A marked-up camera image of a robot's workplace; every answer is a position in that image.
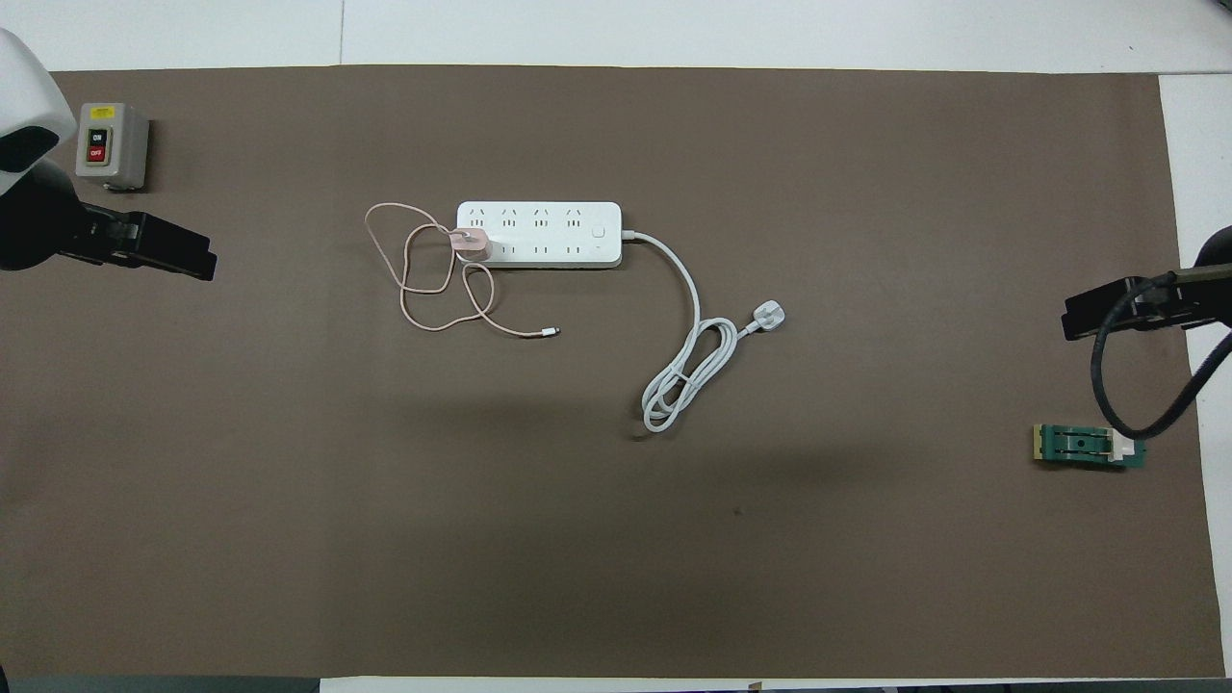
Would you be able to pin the brown table mat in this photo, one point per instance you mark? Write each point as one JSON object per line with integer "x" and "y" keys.
{"x": 481, "y": 529}

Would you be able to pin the grey on-off switch box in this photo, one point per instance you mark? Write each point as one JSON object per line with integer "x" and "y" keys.
{"x": 111, "y": 144}

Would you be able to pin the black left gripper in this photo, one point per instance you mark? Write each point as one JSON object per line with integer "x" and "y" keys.
{"x": 115, "y": 241}

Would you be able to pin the pink charger block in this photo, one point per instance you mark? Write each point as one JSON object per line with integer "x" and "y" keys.
{"x": 472, "y": 243}

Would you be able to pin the white power strip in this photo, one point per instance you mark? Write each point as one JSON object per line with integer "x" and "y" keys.
{"x": 549, "y": 234}

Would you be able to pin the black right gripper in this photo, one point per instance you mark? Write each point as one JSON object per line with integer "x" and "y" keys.
{"x": 1218, "y": 250}

